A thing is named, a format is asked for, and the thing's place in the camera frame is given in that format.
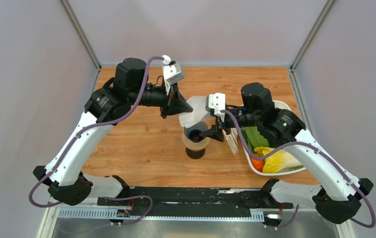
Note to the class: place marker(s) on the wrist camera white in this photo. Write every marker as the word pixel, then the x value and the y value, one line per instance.
pixel 172 72
pixel 215 104

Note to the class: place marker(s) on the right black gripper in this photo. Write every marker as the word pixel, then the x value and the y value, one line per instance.
pixel 215 131

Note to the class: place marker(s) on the wooden ring dripper holder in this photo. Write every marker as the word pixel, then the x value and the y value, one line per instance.
pixel 195 146

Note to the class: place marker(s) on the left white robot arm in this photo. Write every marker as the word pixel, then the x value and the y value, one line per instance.
pixel 63 175

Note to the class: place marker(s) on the glass carafe red lid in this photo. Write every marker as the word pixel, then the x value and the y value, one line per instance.
pixel 195 154

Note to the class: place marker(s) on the stack of paper filters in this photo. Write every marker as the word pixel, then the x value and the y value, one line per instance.
pixel 231 139

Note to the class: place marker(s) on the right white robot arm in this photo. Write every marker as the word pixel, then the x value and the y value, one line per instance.
pixel 337 197

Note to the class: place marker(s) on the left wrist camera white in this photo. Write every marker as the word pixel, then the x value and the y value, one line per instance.
pixel 172 72

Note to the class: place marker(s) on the white paper coffee filter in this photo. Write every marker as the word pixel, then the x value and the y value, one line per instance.
pixel 198 114

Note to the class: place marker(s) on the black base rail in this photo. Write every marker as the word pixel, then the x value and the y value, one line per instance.
pixel 194 202

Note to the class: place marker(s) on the dark blue coffee dripper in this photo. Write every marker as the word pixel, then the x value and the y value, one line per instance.
pixel 192 133

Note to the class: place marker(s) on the aluminium frame post left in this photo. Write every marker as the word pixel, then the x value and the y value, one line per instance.
pixel 80 32

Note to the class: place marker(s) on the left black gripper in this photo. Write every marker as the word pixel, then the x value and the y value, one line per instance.
pixel 177 103

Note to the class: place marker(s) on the aluminium frame post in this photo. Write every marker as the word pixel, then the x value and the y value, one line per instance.
pixel 329 4
pixel 80 32

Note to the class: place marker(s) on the green leaf vegetable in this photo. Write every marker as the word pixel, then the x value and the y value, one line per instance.
pixel 255 138

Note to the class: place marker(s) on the orange tomato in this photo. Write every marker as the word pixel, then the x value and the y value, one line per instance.
pixel 257 164

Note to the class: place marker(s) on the yellow napa cabbage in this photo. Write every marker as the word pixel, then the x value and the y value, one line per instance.
pixel 281 161

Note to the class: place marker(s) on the aluminium frame post right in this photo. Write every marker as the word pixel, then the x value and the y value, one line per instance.
pixel 329 4

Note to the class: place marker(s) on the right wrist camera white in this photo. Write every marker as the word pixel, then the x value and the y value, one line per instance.
pixel 215 104

